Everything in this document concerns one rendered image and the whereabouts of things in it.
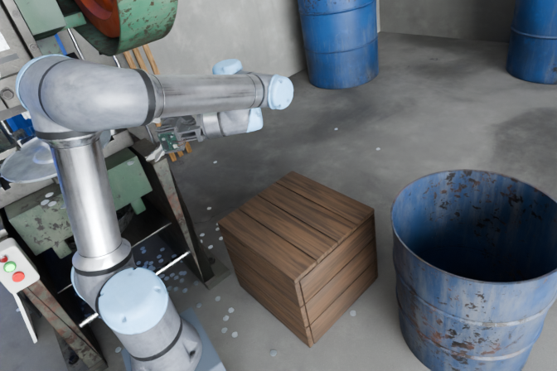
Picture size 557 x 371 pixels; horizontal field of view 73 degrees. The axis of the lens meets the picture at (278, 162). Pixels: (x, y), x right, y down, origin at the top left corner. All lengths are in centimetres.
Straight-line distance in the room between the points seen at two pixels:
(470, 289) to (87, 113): 85
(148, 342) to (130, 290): 10
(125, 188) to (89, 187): 56
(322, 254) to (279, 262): 13
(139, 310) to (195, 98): 40
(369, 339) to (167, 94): 105
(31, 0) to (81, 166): 64
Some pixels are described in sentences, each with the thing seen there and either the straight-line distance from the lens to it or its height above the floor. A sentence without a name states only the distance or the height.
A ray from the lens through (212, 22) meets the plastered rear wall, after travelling 298.
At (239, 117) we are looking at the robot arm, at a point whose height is 80.
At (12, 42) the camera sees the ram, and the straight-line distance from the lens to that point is 134.
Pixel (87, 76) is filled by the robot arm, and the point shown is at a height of 106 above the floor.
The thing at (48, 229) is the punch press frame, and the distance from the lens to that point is 134.
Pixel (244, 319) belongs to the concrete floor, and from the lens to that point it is 152.
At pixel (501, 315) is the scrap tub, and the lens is 107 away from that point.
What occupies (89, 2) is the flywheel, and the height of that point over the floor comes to 108.
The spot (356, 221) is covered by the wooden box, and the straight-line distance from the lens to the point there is 126.
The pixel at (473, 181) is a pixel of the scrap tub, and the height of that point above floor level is 44.
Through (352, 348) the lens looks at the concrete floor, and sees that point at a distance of 140.
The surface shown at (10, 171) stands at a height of 78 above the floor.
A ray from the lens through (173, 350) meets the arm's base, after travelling 88.
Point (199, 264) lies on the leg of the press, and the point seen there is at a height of 13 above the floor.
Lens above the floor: 121
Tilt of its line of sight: 33 degrees down
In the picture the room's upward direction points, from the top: 12 degrees counter-clockwise
